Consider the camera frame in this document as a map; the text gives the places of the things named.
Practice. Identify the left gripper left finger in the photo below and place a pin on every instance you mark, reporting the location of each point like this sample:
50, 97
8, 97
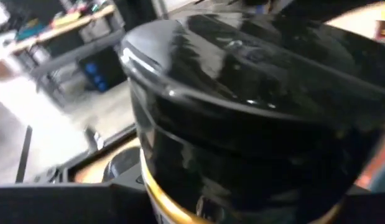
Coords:
55, 205

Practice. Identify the wooden workbench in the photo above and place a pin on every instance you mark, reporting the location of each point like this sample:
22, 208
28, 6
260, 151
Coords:
71, 23

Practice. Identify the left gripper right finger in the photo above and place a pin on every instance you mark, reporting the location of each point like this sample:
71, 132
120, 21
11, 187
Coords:
372, 208

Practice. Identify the black device blue lights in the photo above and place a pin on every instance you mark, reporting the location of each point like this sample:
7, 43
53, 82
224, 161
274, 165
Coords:
102, 68

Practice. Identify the black rig frame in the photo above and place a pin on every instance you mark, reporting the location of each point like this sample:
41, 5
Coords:
67, 171

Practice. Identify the purple spice jar dark lid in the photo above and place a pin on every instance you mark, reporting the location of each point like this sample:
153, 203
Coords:
120, 161

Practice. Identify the orange spice jar black lid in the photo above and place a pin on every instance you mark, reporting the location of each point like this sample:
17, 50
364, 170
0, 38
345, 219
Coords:
242, 109

